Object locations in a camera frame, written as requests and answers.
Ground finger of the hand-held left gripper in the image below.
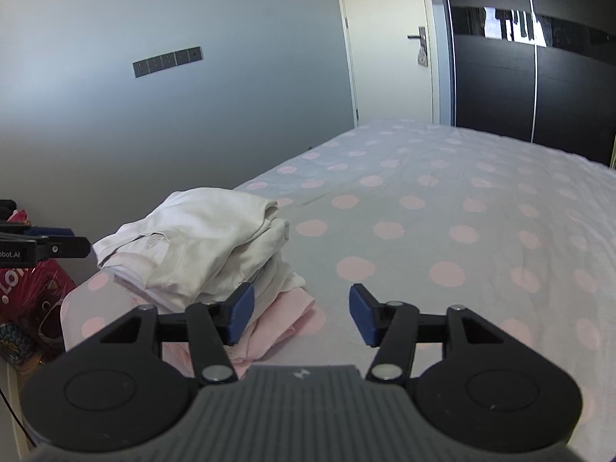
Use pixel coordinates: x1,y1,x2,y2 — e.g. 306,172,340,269
36,235,92,259
0,223,74,238

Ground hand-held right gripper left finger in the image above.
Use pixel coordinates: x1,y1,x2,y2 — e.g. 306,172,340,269
99,282,255,386

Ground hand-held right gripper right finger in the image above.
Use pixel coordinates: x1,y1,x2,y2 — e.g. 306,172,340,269
349,283,511,385

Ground white t-shirt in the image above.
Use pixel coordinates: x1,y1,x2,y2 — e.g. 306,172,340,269
93,187,292,301

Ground stack of folded clothes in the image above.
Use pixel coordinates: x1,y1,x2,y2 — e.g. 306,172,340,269
103,250,328,377

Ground pink printed shopping bag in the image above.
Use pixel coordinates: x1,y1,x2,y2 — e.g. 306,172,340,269
0,209,79,347

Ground teal patterned bag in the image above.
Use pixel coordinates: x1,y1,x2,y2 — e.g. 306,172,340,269
0,322,42,372

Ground grey pink-dotted bedsheet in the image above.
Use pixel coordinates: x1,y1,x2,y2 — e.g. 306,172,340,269
60,118,616,462

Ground black wardrobe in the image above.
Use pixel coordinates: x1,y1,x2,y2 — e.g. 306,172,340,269
438,0,616,170

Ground white door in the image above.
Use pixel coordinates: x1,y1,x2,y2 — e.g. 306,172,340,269
332,0,455,129

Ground black cable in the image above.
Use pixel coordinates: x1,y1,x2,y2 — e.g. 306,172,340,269
0,385,37,446

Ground grey wall switch panel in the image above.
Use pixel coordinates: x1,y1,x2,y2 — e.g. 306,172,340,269
133,46,203,79

